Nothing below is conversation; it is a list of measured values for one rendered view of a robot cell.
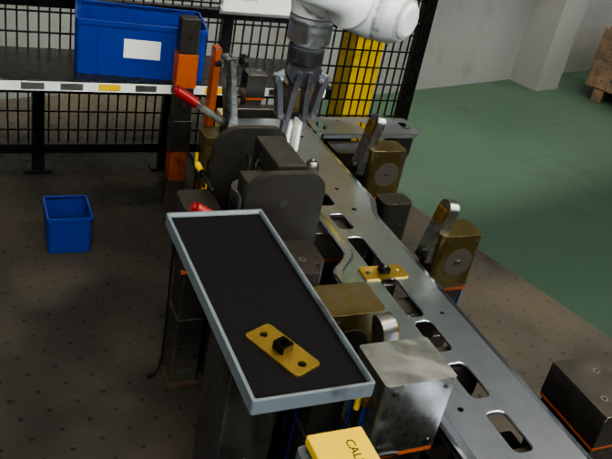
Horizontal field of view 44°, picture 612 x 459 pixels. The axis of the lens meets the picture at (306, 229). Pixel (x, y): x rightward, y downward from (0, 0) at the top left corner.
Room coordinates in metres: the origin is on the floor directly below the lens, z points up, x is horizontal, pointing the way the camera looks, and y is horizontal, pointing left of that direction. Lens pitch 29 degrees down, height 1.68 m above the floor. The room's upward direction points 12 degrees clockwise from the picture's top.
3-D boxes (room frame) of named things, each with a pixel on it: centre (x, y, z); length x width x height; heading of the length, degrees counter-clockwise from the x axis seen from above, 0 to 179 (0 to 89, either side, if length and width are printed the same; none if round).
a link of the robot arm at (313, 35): (1.52, 0.07, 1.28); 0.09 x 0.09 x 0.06
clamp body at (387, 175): (1.57, -0.15, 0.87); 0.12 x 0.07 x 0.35; 118
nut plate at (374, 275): (1.11, -0.15, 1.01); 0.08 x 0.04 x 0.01; 118
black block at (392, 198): (1.43, -0.18, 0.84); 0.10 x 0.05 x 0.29; 118
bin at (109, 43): (1.79, 0.49, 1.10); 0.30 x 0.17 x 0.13; 110
